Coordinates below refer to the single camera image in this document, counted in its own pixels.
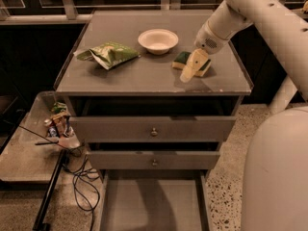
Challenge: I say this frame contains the grey drawer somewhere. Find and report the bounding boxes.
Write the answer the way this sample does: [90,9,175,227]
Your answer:
[89,142,220,169]
[69,96,238,143]
[99,169,213,231]

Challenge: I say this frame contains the white support post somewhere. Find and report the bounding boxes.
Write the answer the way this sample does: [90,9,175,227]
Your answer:
[269,76,297,115]

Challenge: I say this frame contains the green yellow sponge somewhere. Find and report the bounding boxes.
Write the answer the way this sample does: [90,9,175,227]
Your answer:
[171,51,212,77]

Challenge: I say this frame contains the clear plastic bin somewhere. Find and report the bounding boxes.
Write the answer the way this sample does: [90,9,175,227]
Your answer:
[19,91,80,148]

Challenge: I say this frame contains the black metal pole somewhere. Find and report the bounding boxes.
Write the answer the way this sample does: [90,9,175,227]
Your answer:
[32,149,66,231]

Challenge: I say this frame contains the white paper bowl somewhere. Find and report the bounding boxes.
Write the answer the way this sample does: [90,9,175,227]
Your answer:
[138,29,178,55]

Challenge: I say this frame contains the green chip bag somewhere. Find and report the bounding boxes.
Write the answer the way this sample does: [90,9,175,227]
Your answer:
[74,41,141,70]

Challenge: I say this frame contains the black cable on floor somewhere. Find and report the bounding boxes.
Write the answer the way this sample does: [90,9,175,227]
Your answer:
[62,146,101,231]

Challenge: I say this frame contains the grey drawer cabinet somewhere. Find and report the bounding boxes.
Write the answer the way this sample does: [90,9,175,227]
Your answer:
[53,9,254,181]

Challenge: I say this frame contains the grey middle drawer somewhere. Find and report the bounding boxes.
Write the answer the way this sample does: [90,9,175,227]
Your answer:
[89,142,220,169]

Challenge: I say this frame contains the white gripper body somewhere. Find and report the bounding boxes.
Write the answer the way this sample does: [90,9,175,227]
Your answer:
[194,20,229,55]

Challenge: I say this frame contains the grey top drawer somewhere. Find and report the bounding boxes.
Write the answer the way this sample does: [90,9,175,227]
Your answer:
[69,96,238,143]

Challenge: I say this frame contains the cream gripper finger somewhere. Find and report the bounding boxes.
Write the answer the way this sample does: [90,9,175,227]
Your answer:
[180,49,210,83]

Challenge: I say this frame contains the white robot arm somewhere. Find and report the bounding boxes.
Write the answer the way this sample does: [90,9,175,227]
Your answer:
[194,0,308,231]

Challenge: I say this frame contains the grey bottom drawer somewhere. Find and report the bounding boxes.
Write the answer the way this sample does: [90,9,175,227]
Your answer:
[99,169,213,231]

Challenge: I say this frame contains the snack items in bin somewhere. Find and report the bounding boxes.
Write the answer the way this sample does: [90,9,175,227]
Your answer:
[44,102,74,138]

